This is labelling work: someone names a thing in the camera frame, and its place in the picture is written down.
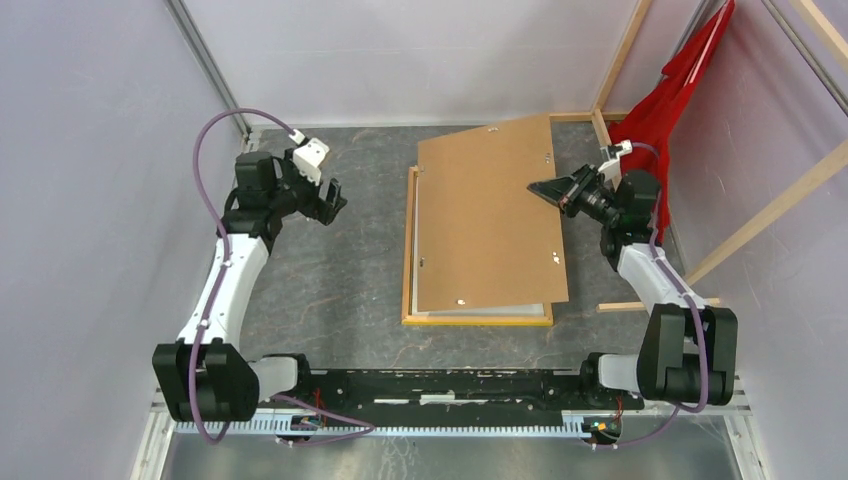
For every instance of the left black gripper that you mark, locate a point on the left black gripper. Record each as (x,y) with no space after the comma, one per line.
(317,209)

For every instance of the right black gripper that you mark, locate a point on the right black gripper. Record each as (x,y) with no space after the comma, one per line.
(565,191)

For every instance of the building photo print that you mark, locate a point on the building photo print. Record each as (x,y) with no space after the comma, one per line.
(531,309)

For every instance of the yellow wooden picture frame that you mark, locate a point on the yellow wooden picture frame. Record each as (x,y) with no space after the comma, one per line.
(407,265)

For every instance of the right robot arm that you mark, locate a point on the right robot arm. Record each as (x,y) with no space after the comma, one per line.
(688,352)

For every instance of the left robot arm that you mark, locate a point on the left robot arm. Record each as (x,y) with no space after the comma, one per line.
(202,374)

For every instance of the light wooden beam structure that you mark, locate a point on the light wooden beam structure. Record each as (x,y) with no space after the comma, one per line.
(759,168)

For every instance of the red cloth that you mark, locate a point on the red cloth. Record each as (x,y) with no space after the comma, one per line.
(654,118)

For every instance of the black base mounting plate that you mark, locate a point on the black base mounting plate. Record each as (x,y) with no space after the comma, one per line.
(452,398)

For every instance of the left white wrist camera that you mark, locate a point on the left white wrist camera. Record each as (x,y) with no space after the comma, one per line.
(309,156)

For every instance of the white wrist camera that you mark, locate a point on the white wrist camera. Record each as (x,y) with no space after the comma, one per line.
(610,169)
(309,156)

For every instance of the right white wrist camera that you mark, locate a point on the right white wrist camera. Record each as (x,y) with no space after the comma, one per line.
(610,169)

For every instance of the aluminium rail frame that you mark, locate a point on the aluminium rail frame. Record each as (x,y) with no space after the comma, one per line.
(300,428)

